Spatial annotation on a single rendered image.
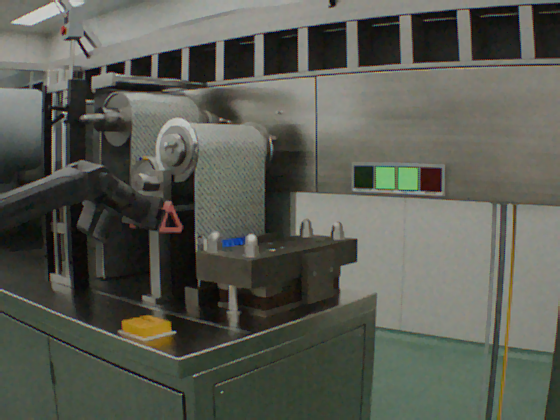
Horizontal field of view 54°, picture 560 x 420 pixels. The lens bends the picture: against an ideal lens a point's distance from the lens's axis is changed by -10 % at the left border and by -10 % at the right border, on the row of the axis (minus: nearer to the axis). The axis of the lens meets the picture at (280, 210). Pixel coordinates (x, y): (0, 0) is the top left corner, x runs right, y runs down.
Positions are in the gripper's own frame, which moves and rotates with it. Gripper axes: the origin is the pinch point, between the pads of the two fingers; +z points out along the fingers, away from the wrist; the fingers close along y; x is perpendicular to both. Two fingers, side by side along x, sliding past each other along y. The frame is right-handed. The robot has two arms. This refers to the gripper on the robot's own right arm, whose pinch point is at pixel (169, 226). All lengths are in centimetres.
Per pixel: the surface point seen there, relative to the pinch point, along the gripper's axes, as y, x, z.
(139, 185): -9.6, 7.0, -4.9
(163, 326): 13.7, -21.3, -4.6
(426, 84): 40, 48, 21
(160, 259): -7.8, -6.0, 7.2
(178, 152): -3.2, 16.5, -2.8
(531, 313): 9, 58, 279
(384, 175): 29, 28, 30
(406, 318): -80, 44, 285
